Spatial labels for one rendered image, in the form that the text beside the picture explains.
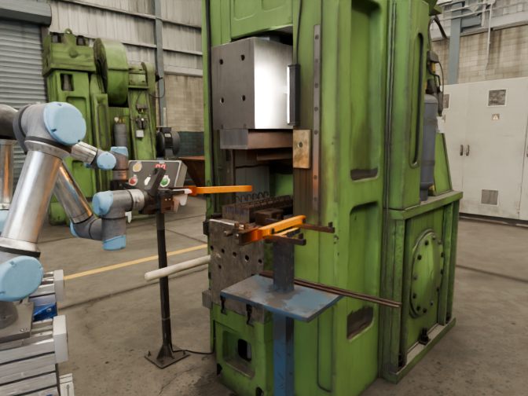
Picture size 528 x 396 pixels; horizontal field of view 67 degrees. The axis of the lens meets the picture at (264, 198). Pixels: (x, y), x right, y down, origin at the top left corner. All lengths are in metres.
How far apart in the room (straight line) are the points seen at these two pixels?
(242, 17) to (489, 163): 5.26
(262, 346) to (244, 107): 1.12
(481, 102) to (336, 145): 5.26
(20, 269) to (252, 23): 1.50
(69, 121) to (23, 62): 8.53
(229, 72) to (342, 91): 0.55
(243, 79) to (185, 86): 9.30
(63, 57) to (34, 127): 5.41
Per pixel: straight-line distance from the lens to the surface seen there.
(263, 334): 1.96
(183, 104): 11.09
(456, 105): 7.00
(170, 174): 2.23
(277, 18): 2.00
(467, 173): 6.92
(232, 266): 1.97
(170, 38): 11.37
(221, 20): 2.29
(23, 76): 9.70
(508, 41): 7.57
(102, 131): 6.54
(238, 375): 2.22
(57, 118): 1.20
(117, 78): 6.70
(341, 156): 1.75
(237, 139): 1.92
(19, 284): 1.18
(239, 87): 1.92
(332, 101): 1.76
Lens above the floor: 1.33
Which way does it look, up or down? 9 degrees down
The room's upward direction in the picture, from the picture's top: 1 degrees counter-clockwise
